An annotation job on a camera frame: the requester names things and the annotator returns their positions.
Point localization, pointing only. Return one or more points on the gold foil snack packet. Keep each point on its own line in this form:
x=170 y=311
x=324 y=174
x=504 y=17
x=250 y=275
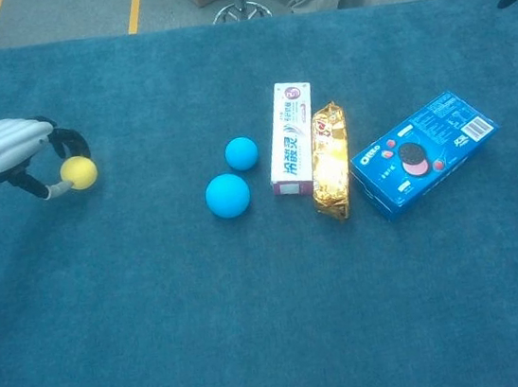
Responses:
x=330 y=165

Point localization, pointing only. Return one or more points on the yellow foam ball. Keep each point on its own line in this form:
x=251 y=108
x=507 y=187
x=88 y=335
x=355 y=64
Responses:
x=79 y=173

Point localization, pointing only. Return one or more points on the large blue foam ball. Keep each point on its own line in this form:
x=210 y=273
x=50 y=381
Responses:
x=228 y=195

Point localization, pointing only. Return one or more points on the white toothpaste box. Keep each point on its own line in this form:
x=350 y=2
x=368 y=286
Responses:
x=291 y=141

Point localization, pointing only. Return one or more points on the teal carpet table cover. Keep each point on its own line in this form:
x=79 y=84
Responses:
x=110 y=294

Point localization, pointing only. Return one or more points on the blue Oreo cookie box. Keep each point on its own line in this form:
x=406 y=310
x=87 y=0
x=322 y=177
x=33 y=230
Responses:
x=426 y=157

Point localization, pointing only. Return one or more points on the small blue foam ball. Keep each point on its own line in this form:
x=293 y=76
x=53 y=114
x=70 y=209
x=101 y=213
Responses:
x=241 y=154

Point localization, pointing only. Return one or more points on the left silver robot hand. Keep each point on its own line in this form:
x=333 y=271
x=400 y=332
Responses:
x=0 y=146

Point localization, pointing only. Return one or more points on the yellow floor tape stripe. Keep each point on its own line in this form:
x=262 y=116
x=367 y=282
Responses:
x=135 y=11

